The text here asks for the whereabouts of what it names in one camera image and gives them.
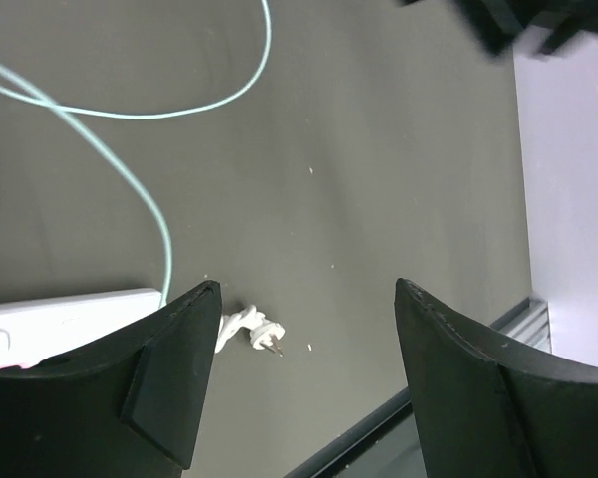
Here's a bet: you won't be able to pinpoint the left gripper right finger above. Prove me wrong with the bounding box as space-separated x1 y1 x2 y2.
395 279 598 477

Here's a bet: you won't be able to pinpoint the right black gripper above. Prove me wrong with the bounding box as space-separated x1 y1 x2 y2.
398 0 598 64

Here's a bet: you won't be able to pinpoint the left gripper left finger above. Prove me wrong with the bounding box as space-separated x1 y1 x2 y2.
0 280 222 477

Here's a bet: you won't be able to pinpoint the white power strip coloured sockets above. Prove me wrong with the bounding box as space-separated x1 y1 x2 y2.
0 288 162 369

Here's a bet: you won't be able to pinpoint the thin light green cable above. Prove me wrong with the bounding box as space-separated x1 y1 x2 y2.
0 0 274 308

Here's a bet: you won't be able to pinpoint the dark grey table mat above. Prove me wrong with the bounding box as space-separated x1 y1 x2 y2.
0 1 531 477

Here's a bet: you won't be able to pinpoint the white coiled strip cord plug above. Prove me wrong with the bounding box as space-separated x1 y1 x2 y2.
214 305 286 357

